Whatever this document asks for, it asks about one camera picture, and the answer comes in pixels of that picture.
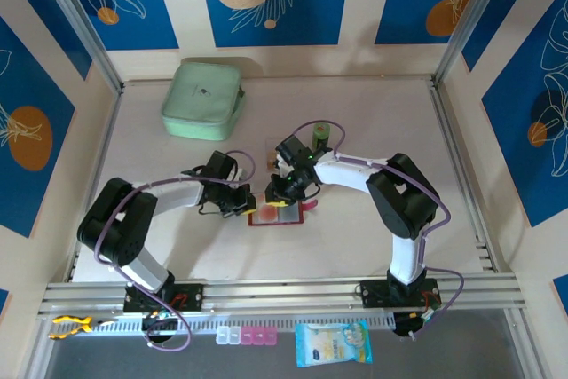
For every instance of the aluminium table side rail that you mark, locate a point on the aluminium table side rail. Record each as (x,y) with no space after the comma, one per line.
(461,175)
(106,144)

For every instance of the black base connector housing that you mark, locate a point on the black base connector housing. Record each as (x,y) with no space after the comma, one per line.
(157,326)
(406,326)

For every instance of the yellow black pliers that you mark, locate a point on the yellow black pliers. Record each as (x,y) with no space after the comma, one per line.
(66,320)

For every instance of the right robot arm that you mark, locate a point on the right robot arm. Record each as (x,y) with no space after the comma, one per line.
(346,172)

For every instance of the aluminium mounting rail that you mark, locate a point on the aluminium mounting rail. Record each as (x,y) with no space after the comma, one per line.
(284,290)

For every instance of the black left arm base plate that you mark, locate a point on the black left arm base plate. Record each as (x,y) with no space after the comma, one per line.
(191,297)

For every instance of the green canister with dark label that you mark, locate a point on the green canister with dark label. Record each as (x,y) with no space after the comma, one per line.
(320,132)

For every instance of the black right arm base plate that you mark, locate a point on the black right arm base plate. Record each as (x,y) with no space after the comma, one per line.
(373,292)

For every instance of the aluminium frame post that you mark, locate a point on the aluminium frame post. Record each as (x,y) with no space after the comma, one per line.
(75,19)
(470,15)

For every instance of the gold credit card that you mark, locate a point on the gold credit card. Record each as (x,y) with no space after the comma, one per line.
(272,162)

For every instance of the red credit card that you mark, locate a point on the red credit card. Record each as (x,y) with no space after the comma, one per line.
(267,214)

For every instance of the white pink pill organizer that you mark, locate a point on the white pink pill organizer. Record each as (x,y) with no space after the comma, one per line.
(246,336)

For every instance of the mint green zipper pouch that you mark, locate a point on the mint green zipper pouch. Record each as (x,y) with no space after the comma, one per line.
(199,95)

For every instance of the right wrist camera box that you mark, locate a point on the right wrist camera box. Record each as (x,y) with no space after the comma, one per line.
(284,165)

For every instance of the red leather card holder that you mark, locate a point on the red leather card holder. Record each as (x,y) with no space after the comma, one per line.
(290,215)

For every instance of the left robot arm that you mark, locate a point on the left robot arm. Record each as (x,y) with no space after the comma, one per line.
(177,195)

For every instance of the blue wet wipes pack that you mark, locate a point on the blue wet wipes pack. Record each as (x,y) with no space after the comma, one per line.
(333,343)

